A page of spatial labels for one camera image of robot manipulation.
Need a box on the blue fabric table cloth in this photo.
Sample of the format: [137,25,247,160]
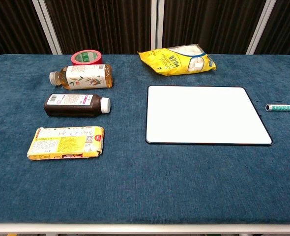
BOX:
[0,53,290,225]

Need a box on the yellow printed food box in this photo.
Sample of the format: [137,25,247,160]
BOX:
[27,126,105,161]

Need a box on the white partition frame post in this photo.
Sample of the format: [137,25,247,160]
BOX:
[150,0,165,50]
[31,0,63,56]
[245,0,277,55]

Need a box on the yellow bag of white sweets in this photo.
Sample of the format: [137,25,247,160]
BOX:
[137,43,217,77]

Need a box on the dark brown bottle white cap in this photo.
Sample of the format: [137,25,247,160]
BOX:
[44,93,112,118]

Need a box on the white board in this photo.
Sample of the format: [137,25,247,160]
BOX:
[145,85,273,146]

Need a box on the green white marker pen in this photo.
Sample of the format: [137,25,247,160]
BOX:
[265,104,290,112]

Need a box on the red tape roll green core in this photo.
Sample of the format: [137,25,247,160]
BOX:
[70,49,103,66]

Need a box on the white metal table edge rail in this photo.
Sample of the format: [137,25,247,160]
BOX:
[0,222,290,235]

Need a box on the amber tea bottle floral label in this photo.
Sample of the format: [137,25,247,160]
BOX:
[49,64,114,90]

